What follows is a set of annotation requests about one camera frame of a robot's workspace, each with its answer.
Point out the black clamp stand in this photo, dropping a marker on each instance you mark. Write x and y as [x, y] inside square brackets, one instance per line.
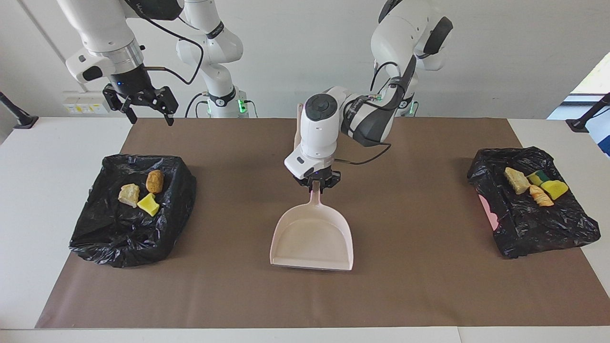
[21, 120]
[579, 125]

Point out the brown paper table mat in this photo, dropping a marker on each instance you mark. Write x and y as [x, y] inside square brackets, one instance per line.
[405, 295]

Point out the large yellow sponge piece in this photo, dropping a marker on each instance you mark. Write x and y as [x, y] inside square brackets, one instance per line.
[555, 189]

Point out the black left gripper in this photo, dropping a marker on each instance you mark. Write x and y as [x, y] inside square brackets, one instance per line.
[318, 178]

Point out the brown oval bread roll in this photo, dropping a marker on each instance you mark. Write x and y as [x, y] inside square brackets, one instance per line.
[155, 181]

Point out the beige hand brush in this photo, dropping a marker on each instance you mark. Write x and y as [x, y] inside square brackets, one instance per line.
[298, 127]

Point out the bright window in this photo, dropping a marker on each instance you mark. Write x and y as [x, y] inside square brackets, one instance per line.
[595, 81]

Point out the yellow rectangular sponge piece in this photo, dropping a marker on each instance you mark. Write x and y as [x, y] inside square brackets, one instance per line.
[149, 205]

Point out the small yellow sponge piece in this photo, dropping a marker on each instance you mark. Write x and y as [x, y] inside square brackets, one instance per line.
[537, 177]

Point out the pale bread chunk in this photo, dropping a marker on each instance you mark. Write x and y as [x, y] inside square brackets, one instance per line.
[129, 195]

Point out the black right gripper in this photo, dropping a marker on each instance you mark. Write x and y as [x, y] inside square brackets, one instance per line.
[133, 83]

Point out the white wall socket box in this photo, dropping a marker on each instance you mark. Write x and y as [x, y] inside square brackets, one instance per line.
[88, 107]

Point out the pale pink dustpan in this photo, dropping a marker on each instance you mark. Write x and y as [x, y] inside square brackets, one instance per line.
[312, 243]

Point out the black plastic trash bag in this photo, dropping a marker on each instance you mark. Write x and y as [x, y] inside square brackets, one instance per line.
[538, 228]
[119, 238]

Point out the orange striped croissant piece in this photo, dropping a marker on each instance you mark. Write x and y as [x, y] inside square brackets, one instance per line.
[542, 196]

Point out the pale striped bread piece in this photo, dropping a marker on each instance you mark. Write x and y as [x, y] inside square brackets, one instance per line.
[517, 180]

